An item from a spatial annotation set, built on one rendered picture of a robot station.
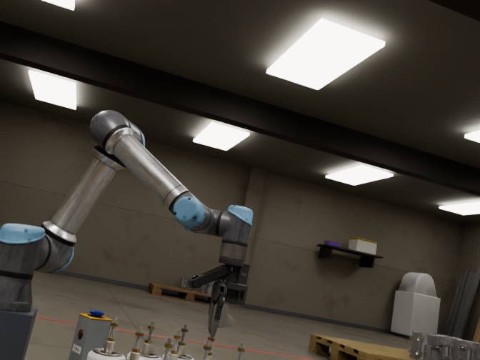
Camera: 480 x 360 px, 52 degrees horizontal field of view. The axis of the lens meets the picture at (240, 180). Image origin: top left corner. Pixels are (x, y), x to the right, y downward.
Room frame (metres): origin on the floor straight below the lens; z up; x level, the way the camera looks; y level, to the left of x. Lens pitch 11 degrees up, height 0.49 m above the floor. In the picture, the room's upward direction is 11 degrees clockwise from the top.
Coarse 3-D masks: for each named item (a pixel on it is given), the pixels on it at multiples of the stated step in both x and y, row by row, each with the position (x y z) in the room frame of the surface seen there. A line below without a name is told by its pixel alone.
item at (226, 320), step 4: (216, 304) 1.37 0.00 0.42; (224, 304) 1.38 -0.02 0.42; (224, 308) 1.38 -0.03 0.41; (228, 308) 1.38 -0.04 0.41; (224, 312) 1.38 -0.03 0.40; (224, 316) 1.38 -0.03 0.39; (228, 316) 1.38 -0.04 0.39; (212, 320) 1.38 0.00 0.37; (216, 320) 1.36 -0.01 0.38; (220, 320) 1.38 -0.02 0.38; (224, 320) 1.38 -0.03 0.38; (228, 320) 1.38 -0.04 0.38; (232, 320) 1.39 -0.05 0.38; (212, 324) 1.37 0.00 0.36; (216, 324) 1.37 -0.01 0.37; (220, 324) 1.38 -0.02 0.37; (224, 324) 1.38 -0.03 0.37; (228, 324) 1.38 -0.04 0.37; (232, 324) 1.39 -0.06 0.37; (212, 328) 1.38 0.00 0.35; (216, 328) 1.37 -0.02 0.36; (212, 332) 1.38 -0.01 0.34; (212, 336) 1.39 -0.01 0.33
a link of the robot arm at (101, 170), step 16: (96, 144) 1.48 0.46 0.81; (144, 144) 1.54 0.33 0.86; (96, 160) 1.48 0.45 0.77; (112, 160) 1.47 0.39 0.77; (80, 176) 1.50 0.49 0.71; (96, 176) 1.48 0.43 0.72; (112, 176) 1.52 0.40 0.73; (80, 192) 1.49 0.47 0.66; (96, 192) 1.50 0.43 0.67; (64, 208) 1.50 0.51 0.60; (80, 208) 1.50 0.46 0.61; (48, 224) 1.50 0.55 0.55; (64, 224) 1.50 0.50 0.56; (80, 224) 1.53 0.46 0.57; (64, 240) 1.50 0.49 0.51; (64, 256) 1.54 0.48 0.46; (48, 272) 1.56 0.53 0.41
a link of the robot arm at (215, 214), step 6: (210, 210) 1.36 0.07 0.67; (216, 210) 1.41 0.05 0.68; (216, 216) 1.38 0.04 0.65; (210, 222) 1.35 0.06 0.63; (216, 222) 1.38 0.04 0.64; (186, 228) 1.42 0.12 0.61; (210, 228) 1.38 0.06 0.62; (216, 228) 1.38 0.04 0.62; (210, 234) 1.41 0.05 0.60; (216, 234) 1.40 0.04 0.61
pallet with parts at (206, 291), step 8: (184, 280) 8.82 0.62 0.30; (152, 288) 8.45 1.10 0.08; (168, 288) 8.15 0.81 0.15; (176, 288) 8.62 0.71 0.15; (184, 288) 8.83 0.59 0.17; (200, 288) 8.88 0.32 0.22; (208, 288) 8.77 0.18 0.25; (168, 296) 8.15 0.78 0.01; (176, 296) 8.55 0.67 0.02; (184, 296) 8.58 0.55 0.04; (192, 296) 8.24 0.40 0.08; (208, 296) 8.30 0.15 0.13; (208, 304) 8.31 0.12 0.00
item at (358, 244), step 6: (354, 240) 9.72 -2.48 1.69; (360, 240) 9.62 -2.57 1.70; (366, 240) 9.64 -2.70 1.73; (348, 246) 9.94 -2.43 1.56; (354, 246) 9.69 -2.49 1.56; (360, 246) 9.62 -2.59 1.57; (366, 246) 9.66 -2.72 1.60; (372, 246) 9.69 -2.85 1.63; (366, 252) 9.66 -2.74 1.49; (372, 252) 9.69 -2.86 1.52
